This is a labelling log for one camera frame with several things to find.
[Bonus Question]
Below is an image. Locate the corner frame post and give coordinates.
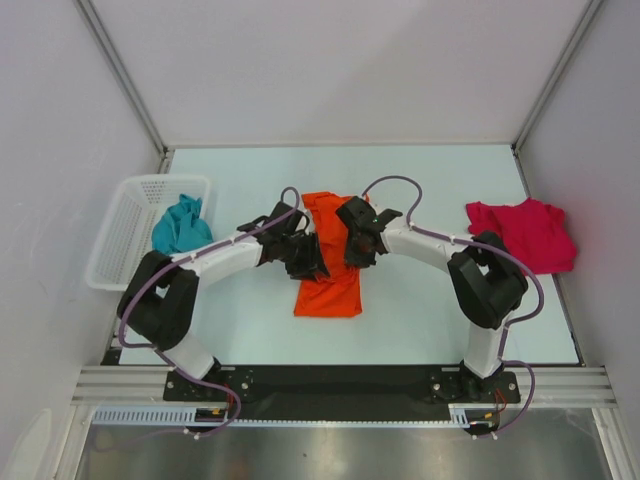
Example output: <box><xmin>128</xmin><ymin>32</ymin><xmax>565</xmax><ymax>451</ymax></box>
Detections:
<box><xmin>73</xmin><ymin>0</ymin><xmax>168</xmax><ymax>158</ymax></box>
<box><xmin>512</xmin><ymin>0</ymin><xmax>606</xmax><ymax>151</ymax></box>

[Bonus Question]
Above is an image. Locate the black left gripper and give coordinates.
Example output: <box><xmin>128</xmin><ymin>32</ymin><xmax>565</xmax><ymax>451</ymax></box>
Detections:
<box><xmin>278</xmin><ymin>231</ymin><xmax>329</xmax><ymax>282</ymax></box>

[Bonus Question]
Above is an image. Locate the right corner frame post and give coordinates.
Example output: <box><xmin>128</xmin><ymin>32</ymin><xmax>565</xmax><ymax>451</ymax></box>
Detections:
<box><xmin>512</xmin><ymin>0</ymin><xmax>606</xmax><ymax>151</ymax></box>

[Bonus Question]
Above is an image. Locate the aluminium frame rail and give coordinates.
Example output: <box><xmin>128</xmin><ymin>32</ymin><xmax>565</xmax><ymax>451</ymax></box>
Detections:
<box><xmin>71</xmin><ymin>365</ymin><xmax>617</xmax><ymax>408</ymax></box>

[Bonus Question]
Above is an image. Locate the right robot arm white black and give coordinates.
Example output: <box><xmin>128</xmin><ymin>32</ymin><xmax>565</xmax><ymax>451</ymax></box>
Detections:
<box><xmin>336</xmin><ymin>196</ymin><xmax>528</xmax><ymax>401</ymax></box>

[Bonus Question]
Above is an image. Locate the magenta folded t-shirt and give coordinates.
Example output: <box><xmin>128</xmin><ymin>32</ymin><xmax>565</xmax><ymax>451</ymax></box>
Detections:
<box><xmin>466</xmin><ymin>198</ymin><xmax>578</xmax><ymax>275</ymax></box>

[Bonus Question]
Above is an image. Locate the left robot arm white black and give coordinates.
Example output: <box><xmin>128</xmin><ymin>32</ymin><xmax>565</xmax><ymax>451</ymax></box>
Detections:
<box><xmin>117</xmin><ymin>201</ymin><xmax>329</xmax><ymax>400</ymax></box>

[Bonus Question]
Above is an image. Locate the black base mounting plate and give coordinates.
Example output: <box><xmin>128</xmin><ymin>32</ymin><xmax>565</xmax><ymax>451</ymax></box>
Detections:
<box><xmin>163</xmin><ymin>365</ymin><xmax>521</xmax><ymax>422</ymax></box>

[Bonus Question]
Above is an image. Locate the orange t-shirt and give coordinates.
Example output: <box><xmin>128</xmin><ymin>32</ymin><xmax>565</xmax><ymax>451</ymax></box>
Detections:
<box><xmin>293</xmin><ymin>191</ymin><xmax>362</xmax><ymax>318</ymax></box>

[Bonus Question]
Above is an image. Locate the white plastic basket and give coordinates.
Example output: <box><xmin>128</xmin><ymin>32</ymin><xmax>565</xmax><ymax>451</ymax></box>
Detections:
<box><xmin>85</xmin><ymin>174</ymin><xmax>211</xmax><ymax>292</ymax></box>

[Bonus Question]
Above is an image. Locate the white slotted cable duct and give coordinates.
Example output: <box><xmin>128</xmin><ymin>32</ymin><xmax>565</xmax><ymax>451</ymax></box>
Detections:
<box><xmin>93</xmin><ymin>406</ymin><xmax>470</xmax><ymax>428</ymax></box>

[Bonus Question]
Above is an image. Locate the teal t-shirt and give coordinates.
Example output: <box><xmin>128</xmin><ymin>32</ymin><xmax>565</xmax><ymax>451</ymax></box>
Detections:
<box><xmin>151</xmin><ymin>194</ymin><xmax>213</xmax><ymax>255</ymax></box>

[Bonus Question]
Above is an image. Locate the left corner frame post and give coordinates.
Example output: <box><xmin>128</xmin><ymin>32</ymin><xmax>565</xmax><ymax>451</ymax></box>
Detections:
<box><xmin>73</xmin><ymin>0</ymin><xmax>168</xmax><ymax>158</ymax></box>

